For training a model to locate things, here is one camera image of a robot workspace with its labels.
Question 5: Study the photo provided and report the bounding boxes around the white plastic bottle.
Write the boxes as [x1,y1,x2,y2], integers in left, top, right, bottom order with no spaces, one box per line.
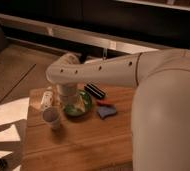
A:
[40,87,54,111]

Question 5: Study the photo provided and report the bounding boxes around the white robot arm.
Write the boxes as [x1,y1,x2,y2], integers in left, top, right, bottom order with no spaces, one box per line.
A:
[46,49,190,171]

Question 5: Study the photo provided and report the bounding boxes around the red flat object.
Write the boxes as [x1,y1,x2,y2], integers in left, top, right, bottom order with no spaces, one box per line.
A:
[96,100,114,106]

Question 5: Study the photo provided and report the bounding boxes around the white paper sheets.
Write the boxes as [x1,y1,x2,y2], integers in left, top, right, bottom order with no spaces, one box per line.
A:
[0,96,31,171]

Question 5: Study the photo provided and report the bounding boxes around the metal rail shelf edge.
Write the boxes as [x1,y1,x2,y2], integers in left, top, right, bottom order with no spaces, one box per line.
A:
[0,13,160,54]

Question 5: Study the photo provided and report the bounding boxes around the white paper cup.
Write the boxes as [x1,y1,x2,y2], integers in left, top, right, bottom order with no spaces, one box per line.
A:
[42,107,61,130]

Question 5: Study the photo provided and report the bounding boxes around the small black round object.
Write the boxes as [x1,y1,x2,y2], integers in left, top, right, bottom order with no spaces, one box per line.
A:
[0,158,8,169]

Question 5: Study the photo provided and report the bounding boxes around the green ceramic bowl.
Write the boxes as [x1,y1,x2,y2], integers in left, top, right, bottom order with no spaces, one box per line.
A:
[62,90,92,117]

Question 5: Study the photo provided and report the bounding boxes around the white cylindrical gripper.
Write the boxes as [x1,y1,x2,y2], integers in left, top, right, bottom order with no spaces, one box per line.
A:
[56,84,79,106]

